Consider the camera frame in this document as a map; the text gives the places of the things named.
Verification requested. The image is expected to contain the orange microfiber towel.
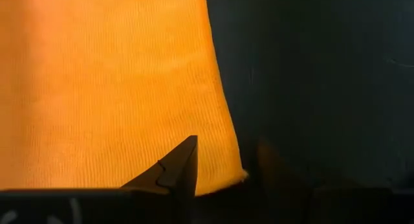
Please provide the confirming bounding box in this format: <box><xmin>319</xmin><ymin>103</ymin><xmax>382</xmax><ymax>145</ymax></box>
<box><xmin>0</xmin><ymin>0</ymin><xmax>249</xmax><ymax>197</ymax></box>

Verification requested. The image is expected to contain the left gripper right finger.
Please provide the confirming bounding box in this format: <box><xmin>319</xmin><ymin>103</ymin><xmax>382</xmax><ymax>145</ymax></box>
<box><xmin>257</xmin><ymin>136</ymin><xmax>313</xmax><ymax>199</ymax></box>

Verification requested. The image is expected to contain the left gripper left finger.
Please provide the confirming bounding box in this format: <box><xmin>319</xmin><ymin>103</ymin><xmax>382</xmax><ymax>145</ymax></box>
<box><xmin>121</xmin><ymin>135</ymin><xmax>199</xmax><ymax>199</ymax></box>

